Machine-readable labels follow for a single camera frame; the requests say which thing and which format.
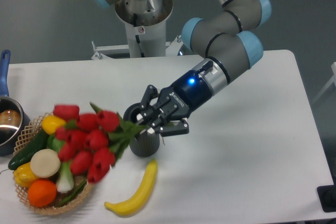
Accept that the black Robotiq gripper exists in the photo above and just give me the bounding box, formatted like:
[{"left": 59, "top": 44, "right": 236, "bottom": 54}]
[{"left": 136, "top": 71, "right": 212, "bottom": 136}]

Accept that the dark grey ribbed vase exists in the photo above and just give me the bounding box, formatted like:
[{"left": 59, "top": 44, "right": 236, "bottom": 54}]
[{"left": 123, "top": 103, "right": 160, "bottom": 157}]

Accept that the red tulip bouquet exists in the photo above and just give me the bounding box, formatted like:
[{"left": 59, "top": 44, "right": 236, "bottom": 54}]
[{"left": 53, "top": 104, "right": 144, "bottom": 183}]

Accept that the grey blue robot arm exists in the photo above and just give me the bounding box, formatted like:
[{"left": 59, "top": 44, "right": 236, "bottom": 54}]
[{"left": 94, "top": 0, "right": 271, "bottom": 136}]

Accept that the yellow banana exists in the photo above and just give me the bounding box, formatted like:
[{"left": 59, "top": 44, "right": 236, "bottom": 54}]
[{"left": 104, "top": 159, "right": 158, "bottom": 217}]

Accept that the yellow squash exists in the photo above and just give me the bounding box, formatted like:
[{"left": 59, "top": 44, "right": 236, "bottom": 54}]
[{"left": 41, "top": 115, "right": 66, "bottom": 135}]

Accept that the green bean pod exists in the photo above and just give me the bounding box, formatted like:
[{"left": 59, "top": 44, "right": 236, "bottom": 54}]
[{"left": 56, "top": 180, "right": 87, "bottom": 207}]

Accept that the green bok choy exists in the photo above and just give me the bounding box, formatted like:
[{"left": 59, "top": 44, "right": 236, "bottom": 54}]
[{"left": 47, "top": 133, "right": 75, "bottom": 194}]

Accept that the dark green cucumber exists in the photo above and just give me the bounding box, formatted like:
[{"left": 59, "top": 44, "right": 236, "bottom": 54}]
[{"left": 8, "top": 130, "right": 49, "bottom": 170}]

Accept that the beige round bun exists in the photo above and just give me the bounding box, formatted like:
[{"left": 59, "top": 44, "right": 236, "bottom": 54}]
[{"left": 30, "top": 149, "right": 61, "bottom": 178}]

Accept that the woven wicker basket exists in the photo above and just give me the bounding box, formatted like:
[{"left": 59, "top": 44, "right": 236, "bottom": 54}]
[{"left": 14, "top": 113, "right": 93, "bottom": 216}]

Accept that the orange fruit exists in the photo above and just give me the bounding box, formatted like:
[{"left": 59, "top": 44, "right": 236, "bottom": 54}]
[{"left": 27, "top": 179, "right": 57, "bottom": 207}]

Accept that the yellow bell pepper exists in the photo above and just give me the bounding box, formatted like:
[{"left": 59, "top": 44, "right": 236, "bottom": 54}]
[{"left": 13, "top": 162, "right": 39, "bottom": 188}]

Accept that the black device at edge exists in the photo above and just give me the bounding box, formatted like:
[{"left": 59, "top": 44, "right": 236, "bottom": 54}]
[{"left": 317, "top": 185, "right": 335, "bottom": 212}]

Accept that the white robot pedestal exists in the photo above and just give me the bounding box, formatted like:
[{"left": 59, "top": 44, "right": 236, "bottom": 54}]
[{"left": 115, "top": 0, "right": 173, "bottom": 58}]

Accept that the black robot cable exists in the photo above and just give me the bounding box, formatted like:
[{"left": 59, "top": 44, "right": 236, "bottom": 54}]
[{"left": 132, "top": 14, "right": 145, "bottom": 58}]

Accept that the blue handled saucepan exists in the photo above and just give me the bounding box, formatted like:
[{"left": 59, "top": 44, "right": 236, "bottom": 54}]
[{"left": 1, "top": 49, "right": 30, "bottom": 156}]

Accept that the white frame at right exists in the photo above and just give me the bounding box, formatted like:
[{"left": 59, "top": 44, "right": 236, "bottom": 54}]
[{"left": 312, "top": 62, "right": 335, "bottom": 103}]

